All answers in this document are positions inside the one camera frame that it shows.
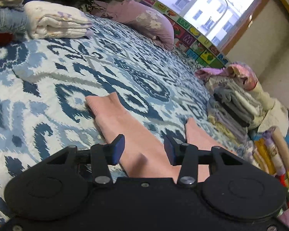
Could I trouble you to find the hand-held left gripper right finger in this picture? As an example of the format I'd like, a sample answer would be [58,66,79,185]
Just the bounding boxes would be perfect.
[164,135,242,189]

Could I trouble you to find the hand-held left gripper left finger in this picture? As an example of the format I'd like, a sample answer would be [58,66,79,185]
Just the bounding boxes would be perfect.
[47,134,125,189]

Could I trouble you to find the pink ribbed sweater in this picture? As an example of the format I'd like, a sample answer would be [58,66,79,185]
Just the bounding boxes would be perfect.
[85,92,239,184]

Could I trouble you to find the stack of grey folded clothes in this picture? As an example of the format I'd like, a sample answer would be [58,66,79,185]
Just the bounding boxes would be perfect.
[207,80,263,145]

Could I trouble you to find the mustard yellow folded garment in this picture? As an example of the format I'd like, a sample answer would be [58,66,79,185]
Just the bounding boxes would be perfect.
[254,140,277,174]

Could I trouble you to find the blue white patterned bedspread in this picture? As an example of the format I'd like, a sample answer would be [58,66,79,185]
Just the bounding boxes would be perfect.
[0,14,252,224]

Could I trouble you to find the purple floral folded garment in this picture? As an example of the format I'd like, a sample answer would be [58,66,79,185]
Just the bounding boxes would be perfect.
[262,129,287,176]

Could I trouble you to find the cream quilted duvet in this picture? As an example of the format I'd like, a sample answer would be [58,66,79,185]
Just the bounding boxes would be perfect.
[195,63,289,133]

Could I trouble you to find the colourful alphabet play mat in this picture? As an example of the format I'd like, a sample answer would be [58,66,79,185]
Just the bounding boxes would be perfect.
[144,0,230,71]

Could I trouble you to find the beige folded sweater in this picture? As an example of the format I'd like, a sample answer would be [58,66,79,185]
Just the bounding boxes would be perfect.
[272,126,289,172]

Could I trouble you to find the purple floral pillow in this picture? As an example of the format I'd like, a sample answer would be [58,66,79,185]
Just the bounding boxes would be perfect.
[92,0,175,51]

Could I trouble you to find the white floral folded blanket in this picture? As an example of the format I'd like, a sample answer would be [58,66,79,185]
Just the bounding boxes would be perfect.
[24,0,94,39]

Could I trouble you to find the window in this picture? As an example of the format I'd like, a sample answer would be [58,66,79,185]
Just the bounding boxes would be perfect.
[147,0,273,51]

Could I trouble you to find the dark red garment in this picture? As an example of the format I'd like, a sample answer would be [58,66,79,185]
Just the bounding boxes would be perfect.
[0,32,14,47]

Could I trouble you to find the blue denim jeans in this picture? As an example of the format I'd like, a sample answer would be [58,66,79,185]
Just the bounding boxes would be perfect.
[0,7,30,34]

